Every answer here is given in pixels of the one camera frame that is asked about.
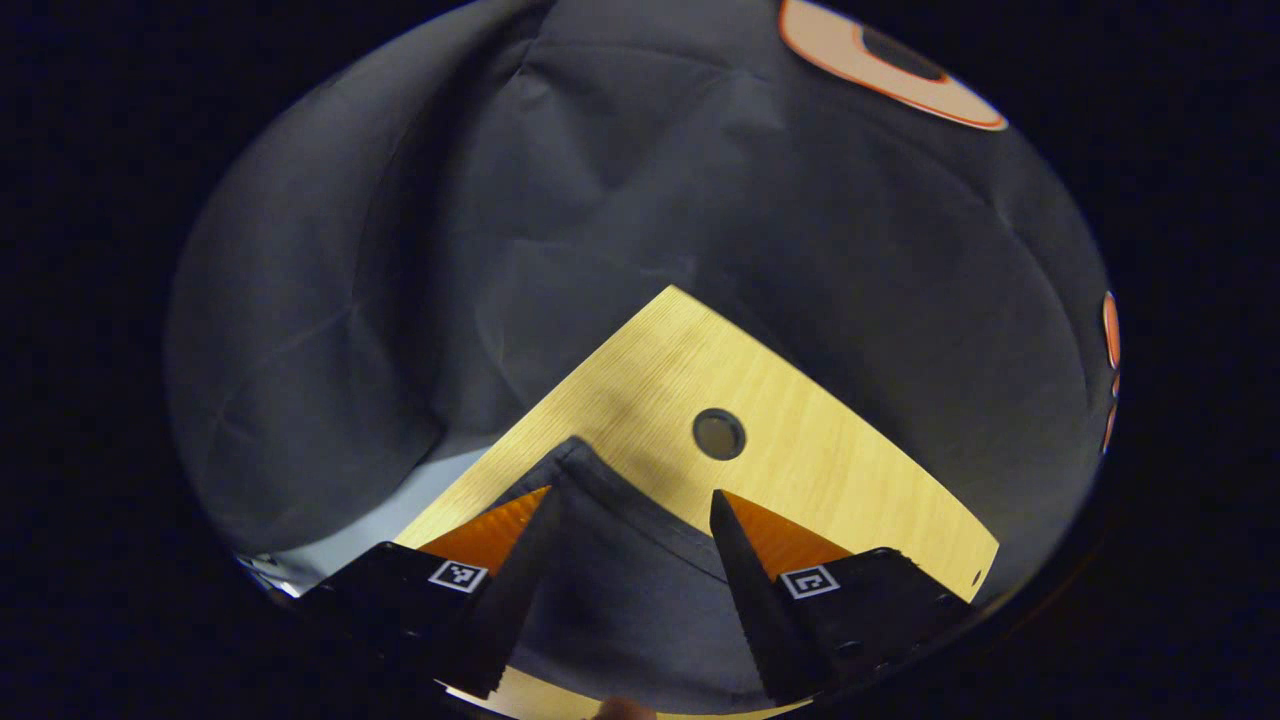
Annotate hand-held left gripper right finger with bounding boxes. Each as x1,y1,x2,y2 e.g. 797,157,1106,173
708,489,969,707

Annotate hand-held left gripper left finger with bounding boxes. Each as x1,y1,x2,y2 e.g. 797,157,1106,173
298,486,566,701

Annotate dark grey jeans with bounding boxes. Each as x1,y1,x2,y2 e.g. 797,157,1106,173
478,436,801,716

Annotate black backdrop cloth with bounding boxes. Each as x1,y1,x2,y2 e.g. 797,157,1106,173
165,0,1121,601

